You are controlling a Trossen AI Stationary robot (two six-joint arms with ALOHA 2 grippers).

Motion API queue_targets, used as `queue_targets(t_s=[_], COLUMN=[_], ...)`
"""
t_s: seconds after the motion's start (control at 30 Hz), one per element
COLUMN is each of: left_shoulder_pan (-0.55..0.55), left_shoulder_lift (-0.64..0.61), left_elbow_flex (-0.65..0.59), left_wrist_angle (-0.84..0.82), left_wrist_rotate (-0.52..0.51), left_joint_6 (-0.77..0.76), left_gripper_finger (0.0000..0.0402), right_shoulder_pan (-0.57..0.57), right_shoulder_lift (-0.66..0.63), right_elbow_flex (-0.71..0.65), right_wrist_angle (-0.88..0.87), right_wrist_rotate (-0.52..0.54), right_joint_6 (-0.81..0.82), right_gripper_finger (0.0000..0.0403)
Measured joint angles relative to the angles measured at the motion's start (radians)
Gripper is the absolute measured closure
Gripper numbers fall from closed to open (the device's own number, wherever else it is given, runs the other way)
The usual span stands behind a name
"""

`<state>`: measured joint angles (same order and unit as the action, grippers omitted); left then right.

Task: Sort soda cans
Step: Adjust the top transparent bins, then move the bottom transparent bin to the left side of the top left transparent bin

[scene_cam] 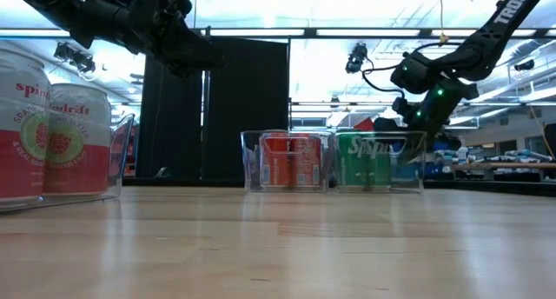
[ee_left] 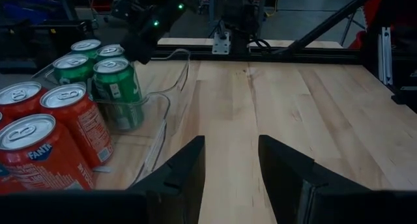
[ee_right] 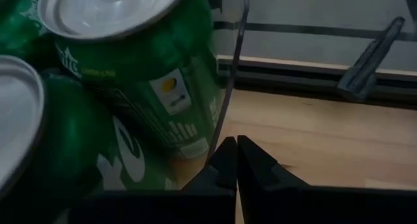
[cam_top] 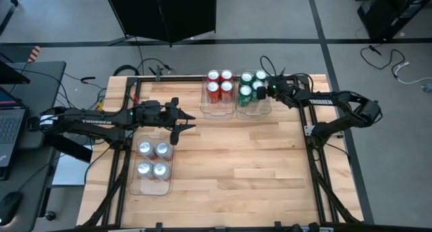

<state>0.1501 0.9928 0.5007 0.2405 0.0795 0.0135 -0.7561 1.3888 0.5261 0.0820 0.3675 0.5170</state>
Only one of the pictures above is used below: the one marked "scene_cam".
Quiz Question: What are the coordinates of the black ceiling device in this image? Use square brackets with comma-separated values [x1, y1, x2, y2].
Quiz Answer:
[513, 58, 537, 72]

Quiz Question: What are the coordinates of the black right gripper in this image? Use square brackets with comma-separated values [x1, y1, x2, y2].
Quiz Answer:
[373, 79, 479, 152]

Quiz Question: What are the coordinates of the red plastic storage bin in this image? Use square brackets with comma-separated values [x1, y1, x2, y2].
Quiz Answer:
[352, 116, 377, 133]

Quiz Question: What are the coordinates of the black ceiling-mounted camera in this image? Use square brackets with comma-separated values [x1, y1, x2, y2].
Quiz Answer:
[345, 42, 370, 75]
[53, 41, 97, 75]

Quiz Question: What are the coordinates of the black ceiling light rail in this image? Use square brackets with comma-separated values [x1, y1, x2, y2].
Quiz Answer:
[0, 27, 556, 41]

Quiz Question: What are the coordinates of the wooden workbench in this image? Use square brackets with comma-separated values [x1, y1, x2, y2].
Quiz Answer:
[451, 161, 556, 183]

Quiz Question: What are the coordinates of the clear plastic bin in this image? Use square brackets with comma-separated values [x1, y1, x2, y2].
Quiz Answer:
[240, 129, 334, 194]
[332, 130, 427, 195]
[0, 111, 136, 212]

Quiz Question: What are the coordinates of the white red Spindrift can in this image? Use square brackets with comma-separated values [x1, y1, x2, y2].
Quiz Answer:
[0, 46, 52, 204]
[42, 83, 113, 196]

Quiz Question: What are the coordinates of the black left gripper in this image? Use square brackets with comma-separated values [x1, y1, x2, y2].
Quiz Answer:
[80, 0, 227, 78]

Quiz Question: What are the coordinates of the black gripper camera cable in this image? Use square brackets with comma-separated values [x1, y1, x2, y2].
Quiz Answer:
[361, 65, 406, 96]

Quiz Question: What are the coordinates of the black folding partition screen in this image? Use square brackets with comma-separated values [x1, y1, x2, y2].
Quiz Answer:
[135, 37, 291, 181]

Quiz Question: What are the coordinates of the blue white gear pile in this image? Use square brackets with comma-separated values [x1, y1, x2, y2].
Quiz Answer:
[434, 145, 477, 164]
[503, 149, 556, 162]

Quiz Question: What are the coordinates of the black aluminium table frame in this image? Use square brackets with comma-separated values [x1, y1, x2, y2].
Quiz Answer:
[121, 176, 556, 199]

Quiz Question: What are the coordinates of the orange Fanta can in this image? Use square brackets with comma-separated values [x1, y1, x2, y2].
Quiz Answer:
[259, 132, 294, 189]
[289, 133, 323, 189]

